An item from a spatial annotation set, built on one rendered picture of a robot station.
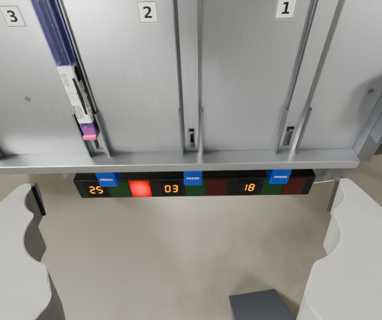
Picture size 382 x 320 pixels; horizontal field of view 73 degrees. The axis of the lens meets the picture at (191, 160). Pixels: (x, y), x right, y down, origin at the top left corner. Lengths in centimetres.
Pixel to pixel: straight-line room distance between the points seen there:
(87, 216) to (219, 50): 97
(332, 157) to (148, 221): 83
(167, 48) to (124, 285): 100
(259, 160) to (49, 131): 24
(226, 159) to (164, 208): 76
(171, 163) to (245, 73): 12
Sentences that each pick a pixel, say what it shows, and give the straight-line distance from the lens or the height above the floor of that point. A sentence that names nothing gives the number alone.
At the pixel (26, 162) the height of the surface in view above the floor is 73.
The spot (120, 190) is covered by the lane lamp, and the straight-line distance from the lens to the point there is 39.
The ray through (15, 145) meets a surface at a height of 73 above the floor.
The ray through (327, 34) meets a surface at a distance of 27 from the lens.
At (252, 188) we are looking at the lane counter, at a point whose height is 65.
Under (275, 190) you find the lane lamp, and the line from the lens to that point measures 39.
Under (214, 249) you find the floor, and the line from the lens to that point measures 107.
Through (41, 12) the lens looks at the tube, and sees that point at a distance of 25.
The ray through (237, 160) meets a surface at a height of 73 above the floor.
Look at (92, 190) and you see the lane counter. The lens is 40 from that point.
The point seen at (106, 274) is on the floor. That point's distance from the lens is 115.
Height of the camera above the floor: 103
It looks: 86 degrees down
